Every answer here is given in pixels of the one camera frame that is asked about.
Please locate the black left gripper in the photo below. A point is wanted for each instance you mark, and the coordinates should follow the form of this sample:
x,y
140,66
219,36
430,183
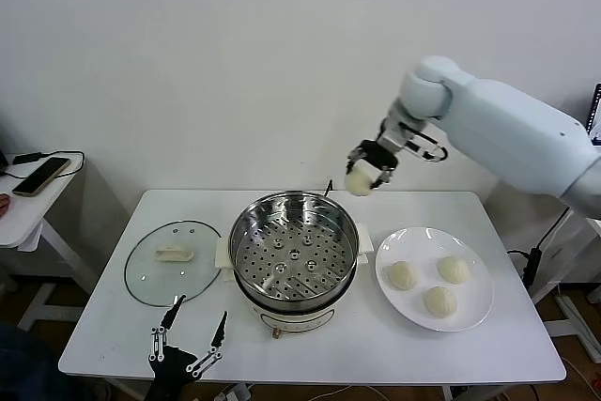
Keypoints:
x,y
171,365

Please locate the black charger adapter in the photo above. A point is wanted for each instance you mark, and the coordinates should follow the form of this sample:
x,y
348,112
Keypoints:
x,y
26,158

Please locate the white laptop side table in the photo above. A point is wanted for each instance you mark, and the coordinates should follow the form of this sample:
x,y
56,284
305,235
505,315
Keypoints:
x,y
551,286

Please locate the white power strip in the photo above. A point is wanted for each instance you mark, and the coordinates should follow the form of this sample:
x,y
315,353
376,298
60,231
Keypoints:
x,y
237,392

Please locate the white round plate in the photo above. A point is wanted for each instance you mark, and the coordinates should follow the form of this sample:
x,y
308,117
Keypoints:
x,y
469,309

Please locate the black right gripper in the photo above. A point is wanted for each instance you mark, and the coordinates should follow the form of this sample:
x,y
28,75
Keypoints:
x,y
379,153

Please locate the open grey laptop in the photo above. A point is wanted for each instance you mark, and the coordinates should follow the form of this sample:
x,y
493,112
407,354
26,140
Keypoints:
x,y
597,110

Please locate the smartphone with gold frame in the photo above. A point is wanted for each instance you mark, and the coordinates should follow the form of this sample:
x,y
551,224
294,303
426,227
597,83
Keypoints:
x,y
41,177

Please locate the dark blue trouser leg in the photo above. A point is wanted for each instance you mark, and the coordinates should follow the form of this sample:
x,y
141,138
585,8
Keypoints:
x,y
23,363

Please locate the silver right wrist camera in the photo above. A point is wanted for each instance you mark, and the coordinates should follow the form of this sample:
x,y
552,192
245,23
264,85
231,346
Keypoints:
x,y
418,145

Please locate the stainless steel steamer pot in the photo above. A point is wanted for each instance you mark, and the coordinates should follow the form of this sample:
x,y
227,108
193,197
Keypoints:
x,y
291,317

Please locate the black device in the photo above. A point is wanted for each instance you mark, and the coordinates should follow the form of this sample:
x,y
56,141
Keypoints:
x,y
2,164

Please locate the white steamed baozi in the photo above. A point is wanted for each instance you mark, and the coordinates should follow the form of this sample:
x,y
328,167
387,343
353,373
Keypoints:
x,y
453,269
402,275
440,301
358,182

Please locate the stainless steel steamer basket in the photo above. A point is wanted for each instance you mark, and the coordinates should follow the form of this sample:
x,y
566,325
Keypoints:
x,y
291,274

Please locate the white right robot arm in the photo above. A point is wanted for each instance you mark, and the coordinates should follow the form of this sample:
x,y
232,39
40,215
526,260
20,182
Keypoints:
x,y
493,110

